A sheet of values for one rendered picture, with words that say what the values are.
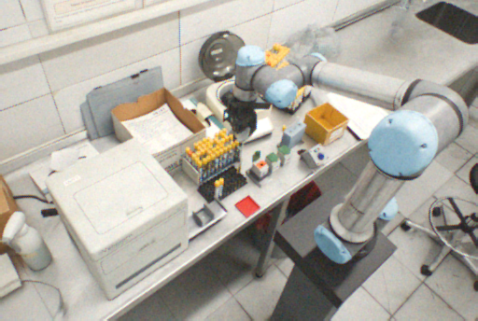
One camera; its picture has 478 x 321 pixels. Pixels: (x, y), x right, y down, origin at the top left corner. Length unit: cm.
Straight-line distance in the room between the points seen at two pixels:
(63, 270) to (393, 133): 102
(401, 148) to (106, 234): 70
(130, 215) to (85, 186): 15
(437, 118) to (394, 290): 174
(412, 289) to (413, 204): 60
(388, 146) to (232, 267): 160
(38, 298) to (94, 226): 36
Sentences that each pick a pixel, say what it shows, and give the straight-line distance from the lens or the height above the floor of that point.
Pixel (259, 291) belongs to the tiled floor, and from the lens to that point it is 223.
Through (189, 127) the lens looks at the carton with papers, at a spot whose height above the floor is 93.
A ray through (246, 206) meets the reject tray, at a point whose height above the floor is 88.
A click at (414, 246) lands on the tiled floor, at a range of 266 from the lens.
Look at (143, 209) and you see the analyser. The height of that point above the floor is 117.
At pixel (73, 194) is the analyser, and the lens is 111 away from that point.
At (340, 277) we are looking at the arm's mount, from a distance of 129.
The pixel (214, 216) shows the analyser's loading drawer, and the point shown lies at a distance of 130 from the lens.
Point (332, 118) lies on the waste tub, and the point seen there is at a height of 92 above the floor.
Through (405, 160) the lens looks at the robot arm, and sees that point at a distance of 79.
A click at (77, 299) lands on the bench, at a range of 130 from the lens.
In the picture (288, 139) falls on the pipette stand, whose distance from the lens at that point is 154.
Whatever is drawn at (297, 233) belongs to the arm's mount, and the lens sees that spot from 130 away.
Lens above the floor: 205
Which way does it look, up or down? 48 degrees down
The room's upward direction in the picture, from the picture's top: 8 degrees clockwise
